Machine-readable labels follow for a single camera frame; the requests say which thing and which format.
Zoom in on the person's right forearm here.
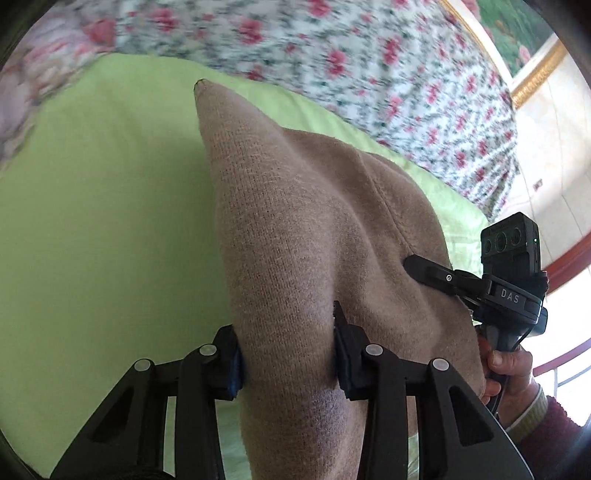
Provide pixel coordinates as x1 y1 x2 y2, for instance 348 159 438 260
501 376 591 480

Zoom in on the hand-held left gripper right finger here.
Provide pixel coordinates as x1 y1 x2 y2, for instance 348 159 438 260
332 301 515 480

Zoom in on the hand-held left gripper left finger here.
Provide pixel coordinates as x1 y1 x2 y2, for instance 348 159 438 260
50 325 243 480

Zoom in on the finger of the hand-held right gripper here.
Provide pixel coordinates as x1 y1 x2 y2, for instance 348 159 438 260
404 255 485 301

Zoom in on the pink floral white duvet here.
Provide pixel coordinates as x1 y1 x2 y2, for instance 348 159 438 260
111 0 518 222

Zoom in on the person's right hand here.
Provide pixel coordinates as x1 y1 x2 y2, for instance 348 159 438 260
478 337 536 407

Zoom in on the red wooden frame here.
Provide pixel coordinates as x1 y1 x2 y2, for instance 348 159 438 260
531 249 591 384

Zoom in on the light green bed sheet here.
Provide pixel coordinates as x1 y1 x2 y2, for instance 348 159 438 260
0 53 490 480

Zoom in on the gold framed wall picture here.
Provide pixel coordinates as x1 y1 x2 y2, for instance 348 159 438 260
438 0 568 109

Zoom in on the beige patterned knit sweater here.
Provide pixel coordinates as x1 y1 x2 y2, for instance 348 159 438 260
194 79 488 480

